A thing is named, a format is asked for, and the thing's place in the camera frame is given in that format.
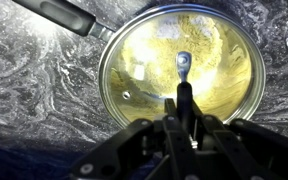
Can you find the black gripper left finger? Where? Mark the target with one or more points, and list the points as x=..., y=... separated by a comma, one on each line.
x=127, y=146

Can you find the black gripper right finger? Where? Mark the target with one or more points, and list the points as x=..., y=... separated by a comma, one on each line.
x=260, y=150

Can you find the glass pot lid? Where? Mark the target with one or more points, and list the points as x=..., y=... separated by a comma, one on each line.
x=220, y=93

